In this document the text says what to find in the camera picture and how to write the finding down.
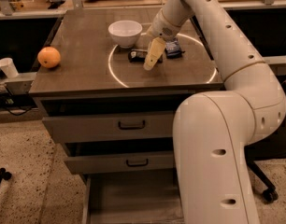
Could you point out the grey drawer cabinet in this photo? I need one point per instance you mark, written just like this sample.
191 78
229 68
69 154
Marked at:
95 77

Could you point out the drawer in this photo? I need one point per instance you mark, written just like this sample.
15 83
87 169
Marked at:
111 127
128 162
140 197

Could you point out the aluminium frame rail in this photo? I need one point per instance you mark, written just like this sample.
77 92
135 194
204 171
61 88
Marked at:
277 64

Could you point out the orange fruit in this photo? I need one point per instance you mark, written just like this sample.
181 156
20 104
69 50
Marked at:
49 57

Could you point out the white paper cup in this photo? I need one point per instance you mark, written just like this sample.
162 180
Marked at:
8 67

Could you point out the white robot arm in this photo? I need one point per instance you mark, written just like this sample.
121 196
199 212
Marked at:
212 128

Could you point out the top drawer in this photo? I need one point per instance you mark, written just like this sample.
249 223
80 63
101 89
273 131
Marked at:
111 127

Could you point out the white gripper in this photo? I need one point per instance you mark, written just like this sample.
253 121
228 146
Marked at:
162 29

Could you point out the bottom drawer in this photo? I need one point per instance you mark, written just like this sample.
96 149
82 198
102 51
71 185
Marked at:
140 197

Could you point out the black power adapter with cable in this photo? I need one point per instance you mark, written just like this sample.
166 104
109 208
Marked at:
16 103

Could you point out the blue snack packet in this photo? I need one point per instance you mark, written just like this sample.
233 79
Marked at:
173 49

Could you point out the white bowl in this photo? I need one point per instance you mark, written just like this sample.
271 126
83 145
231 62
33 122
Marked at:
125 33

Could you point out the black rxbar chocolate bar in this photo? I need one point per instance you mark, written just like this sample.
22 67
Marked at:
137 55

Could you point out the middle drawer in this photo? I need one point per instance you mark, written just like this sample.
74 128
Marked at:
128 162

